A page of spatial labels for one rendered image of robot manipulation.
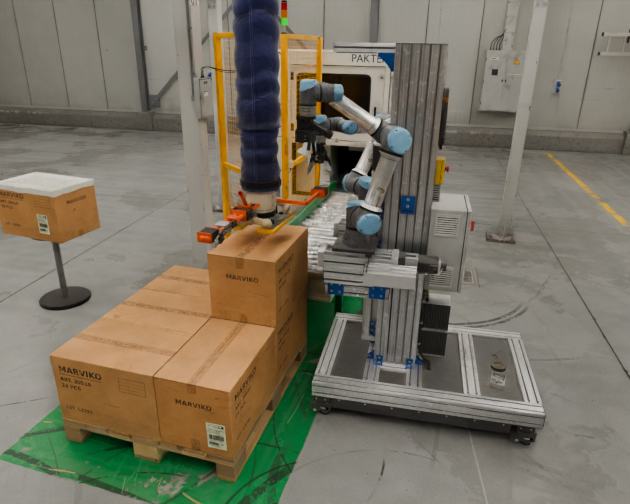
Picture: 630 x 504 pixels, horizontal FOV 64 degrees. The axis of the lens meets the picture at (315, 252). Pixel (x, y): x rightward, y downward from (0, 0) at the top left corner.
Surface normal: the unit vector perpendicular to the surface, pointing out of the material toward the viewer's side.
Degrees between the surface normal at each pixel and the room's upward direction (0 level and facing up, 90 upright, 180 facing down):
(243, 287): 90
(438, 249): 90
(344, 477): 0
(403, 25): 90
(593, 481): 0
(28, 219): 90
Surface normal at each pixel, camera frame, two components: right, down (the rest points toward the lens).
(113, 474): 0.01, -0.93
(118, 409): -0.29, 0.36
